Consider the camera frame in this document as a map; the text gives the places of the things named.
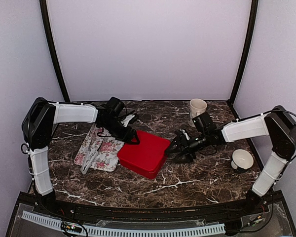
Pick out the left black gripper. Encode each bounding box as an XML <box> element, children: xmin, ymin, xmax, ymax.
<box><xmin>101</xmin><ymin>118</ymin><xmax>140</xmax><ymax>145</ymax></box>

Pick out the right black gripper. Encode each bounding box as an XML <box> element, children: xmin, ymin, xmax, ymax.
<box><xmin>164</xmin><ymin>131</ymin><xmax>210</xmax><ymax>163</ymax></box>

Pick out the red box lid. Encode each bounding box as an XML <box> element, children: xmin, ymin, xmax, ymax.
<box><xmin>117</xmin><ymin>130</ymin><xmax>170</xmax><ymax>179</ymax></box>

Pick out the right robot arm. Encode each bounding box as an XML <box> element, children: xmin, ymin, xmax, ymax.
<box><xmin>165</xmin><ymin>105</ymin><xmax>296</xmax><ymax>214</ymax></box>

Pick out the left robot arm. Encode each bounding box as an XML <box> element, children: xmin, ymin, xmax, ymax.
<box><xmin>21</xmin><ymin>97</ymin><xmax>140</xmax><ymax>196</ymax></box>

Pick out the floral rectangular tray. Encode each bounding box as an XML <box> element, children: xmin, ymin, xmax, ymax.
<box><xmin>74</xmin><ymin>125</ymin><xmax>124</xmax><ymax>172</ymax></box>

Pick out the cream ceramic mug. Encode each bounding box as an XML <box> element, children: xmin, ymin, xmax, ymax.
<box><xmin>188</xmin><ymin>98</ymin><xmax>207</xmax><ymax>127</ymax></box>

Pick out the white and dark bowl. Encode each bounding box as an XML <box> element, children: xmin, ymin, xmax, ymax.
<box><xmin>231</xmin><ymin>149</ymin><xmax>254</xmax><ymax>173</ymax></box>

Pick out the small circuit board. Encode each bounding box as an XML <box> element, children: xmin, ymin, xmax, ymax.
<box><xmin>61</xmin><ymin>222</ymin><xmax>83</xmax><ymax>234</ymax></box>

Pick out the black front table rail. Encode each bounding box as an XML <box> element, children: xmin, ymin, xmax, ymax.
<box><xmin>43</xmin><ymin>199</ymin><xmax>256</xmax><ymax>222</ymax></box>

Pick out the white slotted cable duct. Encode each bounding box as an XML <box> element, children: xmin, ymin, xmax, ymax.
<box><xmin>21</xmin><ymin>211</ymin><xmax>225</xmax><ymax>237</ymax></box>

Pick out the left black frame post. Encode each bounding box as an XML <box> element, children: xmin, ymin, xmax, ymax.
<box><xmin>39</xmin><ymin>0</ymin><xmax>71</xmax><ymax>102</ymax></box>

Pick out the black frame post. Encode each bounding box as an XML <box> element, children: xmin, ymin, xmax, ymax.
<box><xmin>39</xmin><ymin>0</ymin><xmax>71</xmax><ymax>102</ymax></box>
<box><xmin>228</xmin><ymin>0</ymin><xmax>259</xmax><ymax>105</ymax></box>

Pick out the right black frame post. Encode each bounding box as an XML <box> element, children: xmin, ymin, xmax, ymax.
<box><xmin>228</xmin><ymin>0</ymin><xmax>259</xmax><ymax>105</ymax></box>

